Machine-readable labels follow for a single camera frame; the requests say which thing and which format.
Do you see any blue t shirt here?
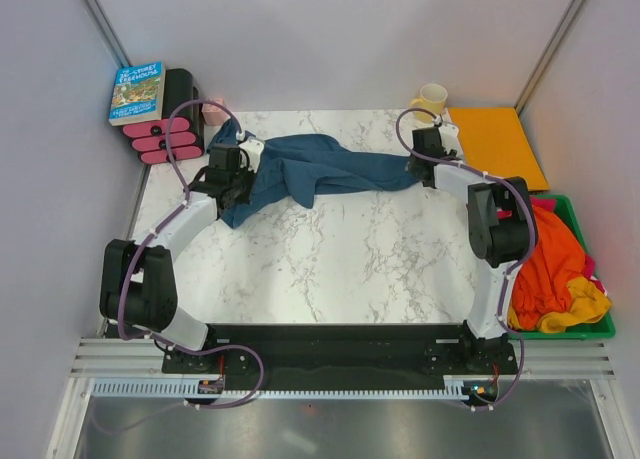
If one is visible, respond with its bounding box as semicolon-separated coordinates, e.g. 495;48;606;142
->
217;133;418;229

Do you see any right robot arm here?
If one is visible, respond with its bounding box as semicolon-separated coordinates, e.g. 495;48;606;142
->
408;126;538;373

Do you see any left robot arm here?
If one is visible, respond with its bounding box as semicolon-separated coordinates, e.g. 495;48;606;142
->
99;138;265;372

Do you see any yellow mug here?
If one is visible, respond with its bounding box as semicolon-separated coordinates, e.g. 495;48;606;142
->
409;83;448;115

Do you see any black pink organizer rack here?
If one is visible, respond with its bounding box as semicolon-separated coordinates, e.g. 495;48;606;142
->
121;68;204;165

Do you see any small pink box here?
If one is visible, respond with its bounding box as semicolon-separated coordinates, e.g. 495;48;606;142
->
201;98;229;127

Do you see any orange folder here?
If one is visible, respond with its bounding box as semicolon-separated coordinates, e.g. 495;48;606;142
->
448;107;550;192

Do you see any blue treehouse book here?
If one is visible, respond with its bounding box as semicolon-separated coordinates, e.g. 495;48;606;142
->
108;62;166;127

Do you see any magenta t shirt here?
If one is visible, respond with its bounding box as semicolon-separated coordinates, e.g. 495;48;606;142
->
532;194;608;295

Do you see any orange t shirt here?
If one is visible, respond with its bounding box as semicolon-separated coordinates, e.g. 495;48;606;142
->
509;204;585;313

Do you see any yellow t shirt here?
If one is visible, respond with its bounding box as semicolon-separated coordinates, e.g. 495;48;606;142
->
507;277;612;334

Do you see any green plastic bin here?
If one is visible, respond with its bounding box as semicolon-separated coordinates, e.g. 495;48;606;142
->
507;194;615;339

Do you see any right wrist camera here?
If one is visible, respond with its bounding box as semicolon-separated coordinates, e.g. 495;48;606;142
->
434;120;459;137

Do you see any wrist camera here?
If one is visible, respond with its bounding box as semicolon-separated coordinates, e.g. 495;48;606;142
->
434;120;459;137
236;132;265;172

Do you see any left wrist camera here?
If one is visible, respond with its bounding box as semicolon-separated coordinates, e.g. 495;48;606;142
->
236;132;265;172

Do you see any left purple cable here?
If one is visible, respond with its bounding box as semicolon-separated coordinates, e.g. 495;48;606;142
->
89;98;266;435

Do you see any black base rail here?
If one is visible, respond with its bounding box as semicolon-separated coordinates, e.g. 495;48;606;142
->
162;324;518;390

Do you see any white slotted cable duct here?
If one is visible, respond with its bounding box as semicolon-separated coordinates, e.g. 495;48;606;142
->
91;377;489;400

